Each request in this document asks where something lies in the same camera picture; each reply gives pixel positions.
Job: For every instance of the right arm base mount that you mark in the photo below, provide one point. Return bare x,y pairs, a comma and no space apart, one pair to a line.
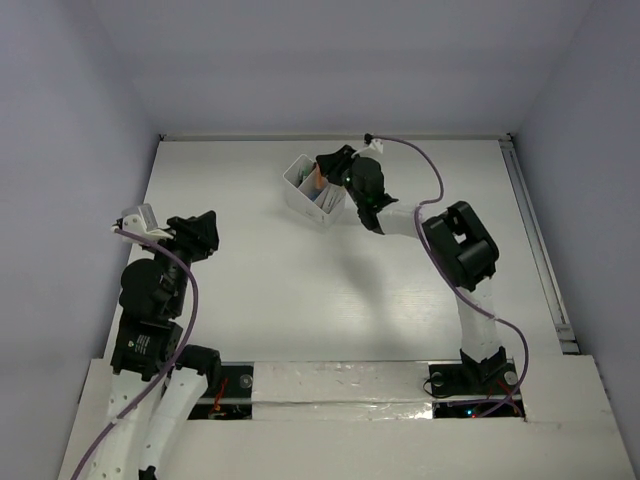
468,389

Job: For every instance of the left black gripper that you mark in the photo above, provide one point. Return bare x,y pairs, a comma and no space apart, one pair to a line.
195,235

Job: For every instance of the white three-compartment organizer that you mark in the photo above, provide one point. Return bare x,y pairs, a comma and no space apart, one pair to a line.
325,209

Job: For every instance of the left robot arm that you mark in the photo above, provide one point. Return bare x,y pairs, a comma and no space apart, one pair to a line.
157,375

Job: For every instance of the orange capsule eraser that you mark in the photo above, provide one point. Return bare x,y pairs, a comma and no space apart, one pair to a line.
318,185

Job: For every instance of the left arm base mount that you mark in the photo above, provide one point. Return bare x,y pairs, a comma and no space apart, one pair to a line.
229,385

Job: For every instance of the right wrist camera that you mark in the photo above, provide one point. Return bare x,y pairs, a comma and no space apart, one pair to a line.
372,148

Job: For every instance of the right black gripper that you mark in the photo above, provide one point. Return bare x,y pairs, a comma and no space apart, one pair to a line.
333,163

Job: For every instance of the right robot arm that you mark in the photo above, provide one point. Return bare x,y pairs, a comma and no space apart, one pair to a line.
456,241

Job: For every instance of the clear green gel pen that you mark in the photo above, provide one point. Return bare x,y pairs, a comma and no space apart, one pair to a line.
304,173

